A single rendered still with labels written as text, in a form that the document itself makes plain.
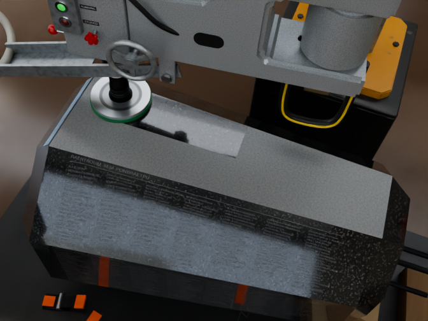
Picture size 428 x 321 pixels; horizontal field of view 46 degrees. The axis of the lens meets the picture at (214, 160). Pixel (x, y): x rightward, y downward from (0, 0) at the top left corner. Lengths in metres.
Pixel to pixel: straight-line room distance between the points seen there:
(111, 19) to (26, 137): 1.60
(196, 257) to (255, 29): 0.78
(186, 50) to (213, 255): 0.67
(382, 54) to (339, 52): 0.94
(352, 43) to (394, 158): 1.69
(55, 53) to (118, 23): 0.50
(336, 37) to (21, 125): 2.06
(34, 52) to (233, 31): 0.83
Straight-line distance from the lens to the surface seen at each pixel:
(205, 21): 1.34
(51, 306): 2.41
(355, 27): 1.30
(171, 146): 1.70
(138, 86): 1.84
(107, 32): 1.46
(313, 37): 1.36
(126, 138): 1.73
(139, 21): 1.40
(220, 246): 1.66
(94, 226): 1.76
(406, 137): 3.08
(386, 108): 2.13
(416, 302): 2.46
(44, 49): 1.88
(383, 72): 2.20
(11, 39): 1.99
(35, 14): 3.60
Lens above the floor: 2.26
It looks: 56 degrees down
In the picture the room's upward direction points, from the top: 6 degrees clockwise
